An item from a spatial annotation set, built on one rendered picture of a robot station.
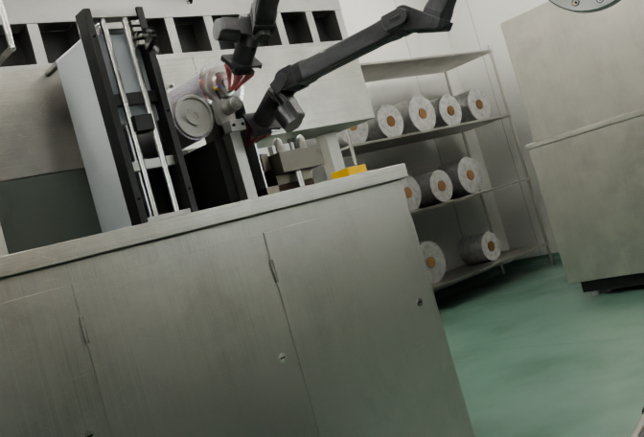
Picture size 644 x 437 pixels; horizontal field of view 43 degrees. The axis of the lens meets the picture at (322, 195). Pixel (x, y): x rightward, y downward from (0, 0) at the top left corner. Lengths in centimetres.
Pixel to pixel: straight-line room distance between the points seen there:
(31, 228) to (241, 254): 68
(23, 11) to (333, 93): 114
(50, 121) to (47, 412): 101
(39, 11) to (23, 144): 41
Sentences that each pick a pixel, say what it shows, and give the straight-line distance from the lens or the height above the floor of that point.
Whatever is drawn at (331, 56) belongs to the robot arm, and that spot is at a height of 121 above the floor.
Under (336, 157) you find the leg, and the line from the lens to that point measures 319.
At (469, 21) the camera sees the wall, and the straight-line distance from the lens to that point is 737.
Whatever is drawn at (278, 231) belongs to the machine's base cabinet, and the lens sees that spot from 200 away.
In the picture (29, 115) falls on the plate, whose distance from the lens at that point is 243.
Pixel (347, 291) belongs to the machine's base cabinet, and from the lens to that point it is 210.
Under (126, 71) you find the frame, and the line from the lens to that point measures 209.
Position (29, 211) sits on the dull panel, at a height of 105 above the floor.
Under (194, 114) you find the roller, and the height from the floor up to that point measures 118.
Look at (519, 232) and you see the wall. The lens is 732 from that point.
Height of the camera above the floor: 79
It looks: 2 degrees up
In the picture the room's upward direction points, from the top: 16 degrees counter-clockwise
